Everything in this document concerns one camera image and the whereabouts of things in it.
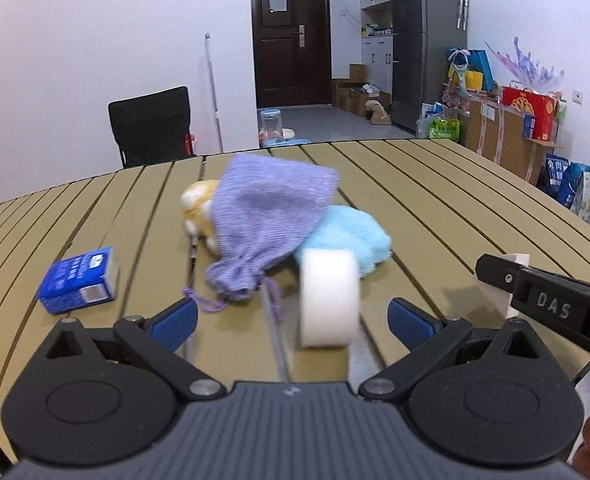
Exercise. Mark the small blue box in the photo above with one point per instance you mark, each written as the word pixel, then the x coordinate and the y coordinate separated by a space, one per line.
pixel 75 280

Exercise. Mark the white mop pole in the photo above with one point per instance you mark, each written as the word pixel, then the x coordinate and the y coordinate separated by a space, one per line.
pixel 215 90

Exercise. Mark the beige wedge sponge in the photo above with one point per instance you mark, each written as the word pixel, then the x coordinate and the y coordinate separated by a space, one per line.
pixel 517 260

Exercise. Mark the green packet bag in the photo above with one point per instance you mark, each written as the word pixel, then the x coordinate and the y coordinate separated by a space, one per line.
pixel 445 130

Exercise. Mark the large cardboard box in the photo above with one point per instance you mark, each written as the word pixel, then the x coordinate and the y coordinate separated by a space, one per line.
pixel 505 145

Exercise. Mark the light blue fluffy cloth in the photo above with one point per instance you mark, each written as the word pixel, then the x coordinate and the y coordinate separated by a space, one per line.
pixel 355 235

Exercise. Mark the yellow plush toy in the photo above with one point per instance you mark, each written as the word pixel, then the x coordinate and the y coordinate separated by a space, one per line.
pixel 197 205

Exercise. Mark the grey refrigerator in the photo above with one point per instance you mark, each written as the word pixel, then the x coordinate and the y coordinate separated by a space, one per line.
pixel 425 50

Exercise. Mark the tan folding table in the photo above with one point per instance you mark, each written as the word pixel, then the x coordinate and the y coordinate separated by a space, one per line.
pixel 425 195

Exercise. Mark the blue printed bag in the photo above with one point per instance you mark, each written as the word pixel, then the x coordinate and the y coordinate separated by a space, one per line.
pixel 567 182

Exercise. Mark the black folding chair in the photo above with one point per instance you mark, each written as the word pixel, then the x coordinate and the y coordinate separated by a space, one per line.
pixel 150 125

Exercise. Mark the red gift box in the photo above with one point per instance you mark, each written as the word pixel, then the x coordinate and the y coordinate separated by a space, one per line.
pixel 527 112

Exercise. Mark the purple flower wall decoration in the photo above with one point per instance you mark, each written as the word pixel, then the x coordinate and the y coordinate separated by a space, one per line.
pixel 530 67

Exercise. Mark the white cabinet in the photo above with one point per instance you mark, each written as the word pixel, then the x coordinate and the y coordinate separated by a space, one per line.
pixel 377 35

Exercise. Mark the dark brown door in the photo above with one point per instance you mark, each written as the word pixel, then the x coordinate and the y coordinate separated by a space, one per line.
pixel 290 50

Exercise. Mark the pet water dispenser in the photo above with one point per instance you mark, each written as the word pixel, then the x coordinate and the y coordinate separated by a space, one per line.
pixel 271 127

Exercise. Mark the brown slipper boot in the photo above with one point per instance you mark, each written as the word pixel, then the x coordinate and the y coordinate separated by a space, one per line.
pixel 379 114

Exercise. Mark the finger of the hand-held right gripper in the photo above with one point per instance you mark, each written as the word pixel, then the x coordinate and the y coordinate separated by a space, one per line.
pixel 495 272

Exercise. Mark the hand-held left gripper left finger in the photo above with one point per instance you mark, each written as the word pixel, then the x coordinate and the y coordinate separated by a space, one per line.
pixel 175 325

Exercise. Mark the yellow gift bag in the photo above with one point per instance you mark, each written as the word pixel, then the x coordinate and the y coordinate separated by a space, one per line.
pixel 474 80

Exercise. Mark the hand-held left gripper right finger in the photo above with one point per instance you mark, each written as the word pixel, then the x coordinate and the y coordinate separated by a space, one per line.
pixel 410 325

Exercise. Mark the blue gift bag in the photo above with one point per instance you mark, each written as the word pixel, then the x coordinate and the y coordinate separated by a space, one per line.
pixel 482 67

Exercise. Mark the small cardboard box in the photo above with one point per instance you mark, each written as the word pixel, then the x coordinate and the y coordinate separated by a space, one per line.
pixel 350 95

